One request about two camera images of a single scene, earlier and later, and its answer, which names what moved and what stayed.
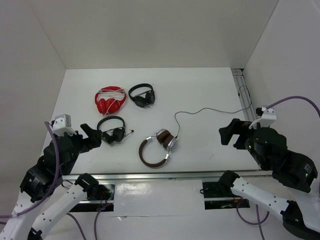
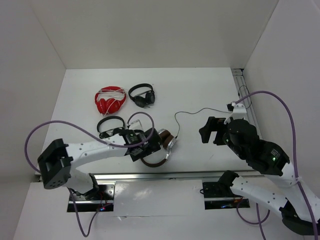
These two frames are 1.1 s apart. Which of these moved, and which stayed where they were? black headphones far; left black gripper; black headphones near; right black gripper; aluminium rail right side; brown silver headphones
Moved: left black gripper; right black gripper
Stayed: black headphones near; black headphones far; brown silver headphones; aluminium rail right side
